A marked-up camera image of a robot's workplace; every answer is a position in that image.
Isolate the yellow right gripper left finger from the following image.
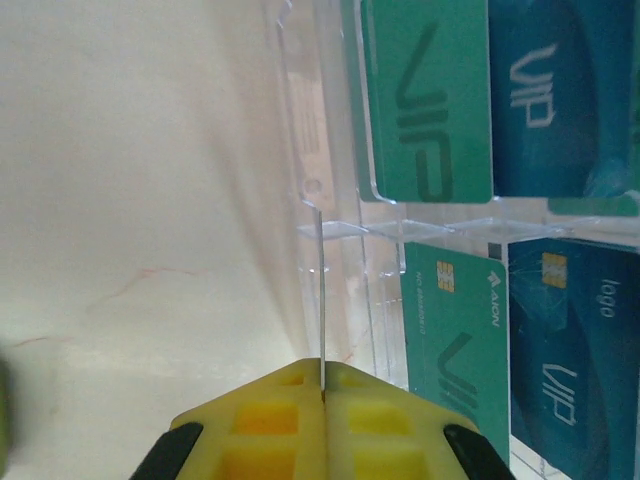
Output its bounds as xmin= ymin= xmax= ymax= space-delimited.
xmin=134 ymin=357 xmax=329 ymax=480

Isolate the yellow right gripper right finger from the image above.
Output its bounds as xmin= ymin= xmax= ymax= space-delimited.
xmin=324 ymin=362 xmax=512 ymax=480

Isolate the green VIP card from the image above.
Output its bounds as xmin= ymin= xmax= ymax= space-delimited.
xmin=401 ymin=241 xmax=512 ymax=451
xmin=316 ymin=208 xmax=327 ymax=392
xmin=359 ymin=0 xmax=495 ymax=205

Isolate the blue VIP card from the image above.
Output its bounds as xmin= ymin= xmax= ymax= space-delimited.
xmin=506 ymin=236 xmax=640 ymax=469
xmin=487 ymin=0 xmax=640 ymax=199

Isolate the blue packets group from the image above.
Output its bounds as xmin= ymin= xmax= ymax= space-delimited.
xmin=272 ymin=0 xmax=640 ymax=480

